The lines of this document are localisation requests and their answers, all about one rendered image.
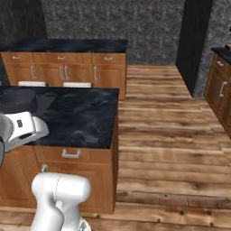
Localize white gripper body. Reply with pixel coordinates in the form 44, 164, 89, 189
31, 115, 50, 143

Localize dark grey pot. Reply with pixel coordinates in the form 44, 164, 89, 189
0, 88, 38, 115

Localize wooden island cabinet black top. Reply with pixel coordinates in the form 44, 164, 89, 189
0, 85, 120, 215

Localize white stool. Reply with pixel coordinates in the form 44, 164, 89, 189
62, 81, 93, 88
17, 80, 48, 88

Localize narrow wooden cabinet door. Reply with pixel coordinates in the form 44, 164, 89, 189
0, 145, 42, 209

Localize wooden drawer front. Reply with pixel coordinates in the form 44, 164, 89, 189
33, 145, 114, 165

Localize wooden cupboard run black top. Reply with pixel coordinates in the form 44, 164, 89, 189
0, 38, 128, 101

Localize wide wooden cabinet door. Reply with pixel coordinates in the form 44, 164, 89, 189
38, 162, 115, 213

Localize tall black cabinet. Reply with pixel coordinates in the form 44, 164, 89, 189
175, 0, 215, 98

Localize dark wooden cupboard run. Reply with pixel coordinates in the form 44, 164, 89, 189
203, 42, 231, 138

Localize silver cabinet door handle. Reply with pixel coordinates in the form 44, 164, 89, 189
40, 163, 50, 174

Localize silver drawer handle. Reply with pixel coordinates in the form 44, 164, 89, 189
60, 148, 82, 160

